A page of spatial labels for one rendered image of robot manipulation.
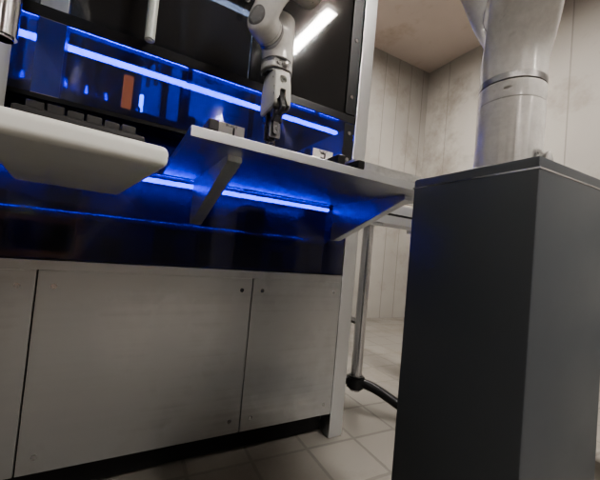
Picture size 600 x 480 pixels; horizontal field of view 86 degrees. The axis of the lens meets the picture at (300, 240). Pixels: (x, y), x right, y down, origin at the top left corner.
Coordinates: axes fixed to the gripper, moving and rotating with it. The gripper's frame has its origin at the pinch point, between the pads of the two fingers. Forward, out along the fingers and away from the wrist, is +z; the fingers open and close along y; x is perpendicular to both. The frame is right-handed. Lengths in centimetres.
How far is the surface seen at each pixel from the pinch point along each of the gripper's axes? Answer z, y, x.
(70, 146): 22, -31, 39
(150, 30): -22.3, 10.8, 30.5
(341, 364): 71, 23, -45
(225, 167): 15.3, -11.6, 14.8
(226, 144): 13.6, -20.1, 17.3
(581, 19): -182, 34, -282
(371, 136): -115, 196, -205
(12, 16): 10, -32, 45
